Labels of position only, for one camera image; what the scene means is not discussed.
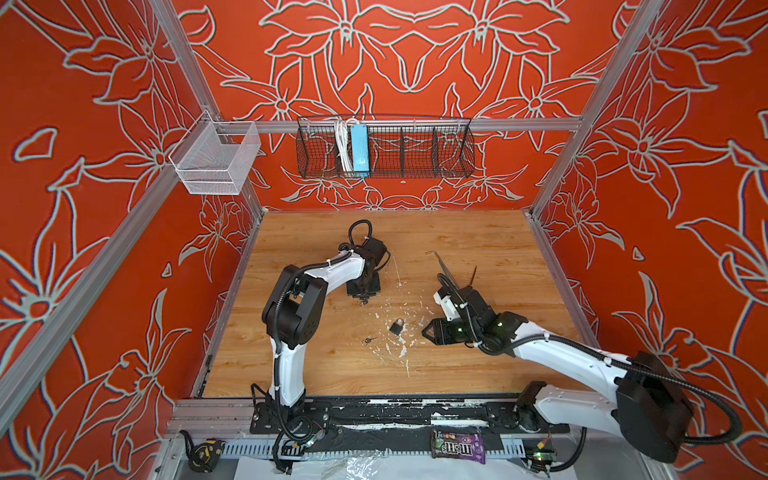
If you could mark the black wire wall basket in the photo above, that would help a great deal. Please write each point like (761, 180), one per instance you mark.
(400, 147)

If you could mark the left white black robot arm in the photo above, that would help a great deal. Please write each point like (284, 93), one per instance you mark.
(292, 316)

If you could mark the clear plastic wrap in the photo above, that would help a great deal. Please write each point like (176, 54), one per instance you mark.
(366, 466)

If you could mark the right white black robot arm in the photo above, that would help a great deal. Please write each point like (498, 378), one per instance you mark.
(634, 397)

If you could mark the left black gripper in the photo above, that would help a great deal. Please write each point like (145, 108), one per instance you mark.
(371, 291)

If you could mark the dark padlock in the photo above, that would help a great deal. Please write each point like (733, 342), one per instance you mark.
(397, 327)

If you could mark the white mesh wall basket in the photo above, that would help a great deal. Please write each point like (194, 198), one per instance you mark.
(216, 157)

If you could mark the light blue box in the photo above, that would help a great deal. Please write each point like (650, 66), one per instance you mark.
(360, 149)

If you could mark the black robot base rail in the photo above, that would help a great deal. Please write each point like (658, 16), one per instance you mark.
(397, 423)

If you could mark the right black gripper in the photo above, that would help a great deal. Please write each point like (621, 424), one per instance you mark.
(438, 332)

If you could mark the yellow black tape measure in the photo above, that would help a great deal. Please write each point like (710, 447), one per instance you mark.
(204, 457)

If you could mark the small electronics board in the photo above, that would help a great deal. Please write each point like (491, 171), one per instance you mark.
(539, 456)

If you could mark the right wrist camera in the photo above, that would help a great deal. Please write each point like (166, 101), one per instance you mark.
(444, 300)

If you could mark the purple candy bag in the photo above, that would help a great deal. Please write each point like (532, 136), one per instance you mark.
(459, 446)

